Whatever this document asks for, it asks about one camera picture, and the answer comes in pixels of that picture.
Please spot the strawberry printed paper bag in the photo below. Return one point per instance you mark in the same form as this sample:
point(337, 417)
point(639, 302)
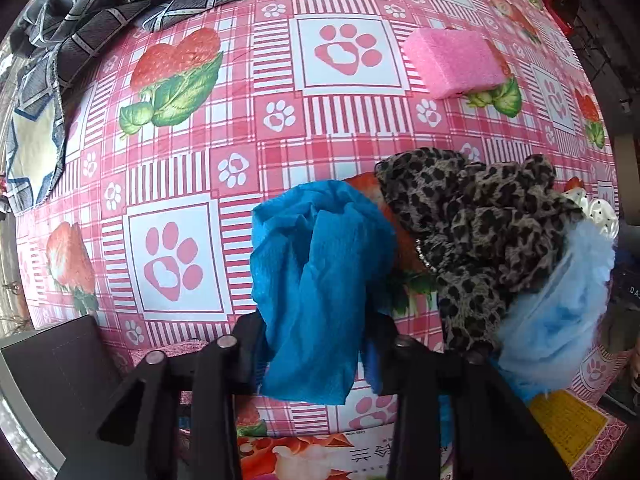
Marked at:
point(359, 454)

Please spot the dark plaid star blanket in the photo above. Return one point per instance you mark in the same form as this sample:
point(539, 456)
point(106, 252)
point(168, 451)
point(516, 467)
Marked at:
point(60, 38)

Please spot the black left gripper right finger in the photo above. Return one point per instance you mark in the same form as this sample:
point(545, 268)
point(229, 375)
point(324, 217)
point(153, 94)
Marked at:
point(494, 437)

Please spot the pink foam sponge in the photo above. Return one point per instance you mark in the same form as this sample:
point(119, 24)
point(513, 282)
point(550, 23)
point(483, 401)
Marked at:
point(453, 61)

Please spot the leopard print scarf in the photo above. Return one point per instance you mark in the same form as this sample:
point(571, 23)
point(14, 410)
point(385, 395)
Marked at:
point(486, 233)

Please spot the blue mesh cloth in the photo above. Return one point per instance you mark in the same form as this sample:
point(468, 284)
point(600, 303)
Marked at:
point(321, 252)

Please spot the pink strawberry paw tablecloth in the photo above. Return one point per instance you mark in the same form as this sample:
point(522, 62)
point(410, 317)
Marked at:
point(174, 137)

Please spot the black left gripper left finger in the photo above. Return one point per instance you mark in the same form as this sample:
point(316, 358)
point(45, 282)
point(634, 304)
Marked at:
point(137, 434)

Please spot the white polka dot cloth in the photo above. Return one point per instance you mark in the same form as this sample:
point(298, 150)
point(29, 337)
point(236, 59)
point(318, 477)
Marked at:
point(599, 211)

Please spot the grey storage box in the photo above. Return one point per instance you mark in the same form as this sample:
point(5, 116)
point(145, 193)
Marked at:
point(54, 383)

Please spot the yellow printed leaflet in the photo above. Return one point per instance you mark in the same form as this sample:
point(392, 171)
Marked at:
point(571, 424)

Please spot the light blue fluffy fabric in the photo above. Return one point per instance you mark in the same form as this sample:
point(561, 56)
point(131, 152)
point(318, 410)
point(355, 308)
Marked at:
point(547, 334)

